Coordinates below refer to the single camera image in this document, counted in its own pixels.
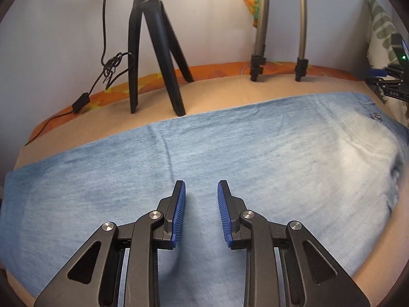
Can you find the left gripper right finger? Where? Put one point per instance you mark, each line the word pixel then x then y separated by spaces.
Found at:
pixel 284 260

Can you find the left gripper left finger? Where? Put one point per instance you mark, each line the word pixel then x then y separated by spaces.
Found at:
pixel 92 276

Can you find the light blue denim pants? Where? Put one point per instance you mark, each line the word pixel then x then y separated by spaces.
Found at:
pixel 331 161

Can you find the white green patterned pillow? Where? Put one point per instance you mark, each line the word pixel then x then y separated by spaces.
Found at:
pixel 380 54

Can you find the grey metal tripod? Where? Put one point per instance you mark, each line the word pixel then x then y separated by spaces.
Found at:
pixel 281 32

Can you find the black camera box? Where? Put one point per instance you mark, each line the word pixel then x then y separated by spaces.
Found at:
pixel 400 49

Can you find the black camera tripod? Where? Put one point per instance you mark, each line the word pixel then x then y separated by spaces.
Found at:
pixel 166 48

